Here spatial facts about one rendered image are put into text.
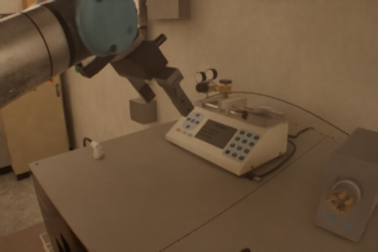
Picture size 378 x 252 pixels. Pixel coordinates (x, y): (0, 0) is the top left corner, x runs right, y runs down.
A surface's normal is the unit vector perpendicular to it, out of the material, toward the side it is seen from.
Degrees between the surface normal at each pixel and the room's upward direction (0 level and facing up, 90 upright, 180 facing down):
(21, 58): 85
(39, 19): 49
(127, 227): 0
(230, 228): 0
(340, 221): 90
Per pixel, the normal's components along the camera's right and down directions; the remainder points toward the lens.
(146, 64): 0.63, 0.25
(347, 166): -0.72, 0.23
